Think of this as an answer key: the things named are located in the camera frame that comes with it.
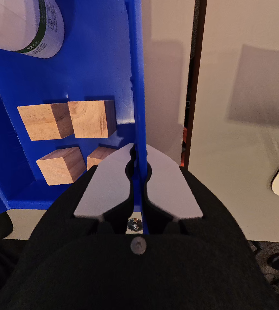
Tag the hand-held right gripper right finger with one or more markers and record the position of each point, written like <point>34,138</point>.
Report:
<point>173,191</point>

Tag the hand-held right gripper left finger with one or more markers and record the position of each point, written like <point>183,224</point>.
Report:
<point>103,191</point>

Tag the small wooden cube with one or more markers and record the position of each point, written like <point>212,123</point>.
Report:
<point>91,118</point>
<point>40,121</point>
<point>98,156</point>
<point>59,167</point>

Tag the blue plastic bin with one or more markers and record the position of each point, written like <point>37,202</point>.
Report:
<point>93,72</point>

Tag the white paper cup green band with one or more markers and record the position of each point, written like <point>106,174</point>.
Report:
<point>13,24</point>

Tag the round black desk grommet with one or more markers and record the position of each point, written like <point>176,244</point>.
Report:
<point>134,224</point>

